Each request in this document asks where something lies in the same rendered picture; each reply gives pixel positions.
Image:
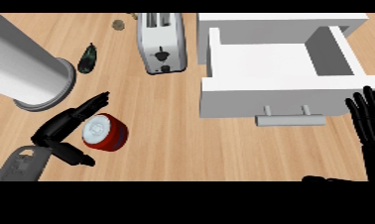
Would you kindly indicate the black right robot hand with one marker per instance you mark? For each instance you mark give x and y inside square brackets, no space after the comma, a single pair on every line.
[363,125]

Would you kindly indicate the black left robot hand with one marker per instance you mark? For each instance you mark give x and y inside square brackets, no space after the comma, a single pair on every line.
[58,128]

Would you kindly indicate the red can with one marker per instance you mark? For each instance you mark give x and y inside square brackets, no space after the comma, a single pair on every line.
[107,132]

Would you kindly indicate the white open drawer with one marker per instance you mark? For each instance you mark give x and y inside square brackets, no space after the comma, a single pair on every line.
[282,76]

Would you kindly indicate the white paper towel roll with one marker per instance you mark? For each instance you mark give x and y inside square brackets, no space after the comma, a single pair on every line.
[30,69]

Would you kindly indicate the dark green avocado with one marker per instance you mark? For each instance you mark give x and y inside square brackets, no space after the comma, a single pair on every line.
[87,58]

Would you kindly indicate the silver toaster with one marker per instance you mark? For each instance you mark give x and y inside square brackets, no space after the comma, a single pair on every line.
[161,43]

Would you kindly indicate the small brown round object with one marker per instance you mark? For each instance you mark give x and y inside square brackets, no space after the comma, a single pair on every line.
[118,24]

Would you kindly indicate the white cabinet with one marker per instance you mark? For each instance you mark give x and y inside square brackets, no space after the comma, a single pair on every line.
[273,24]

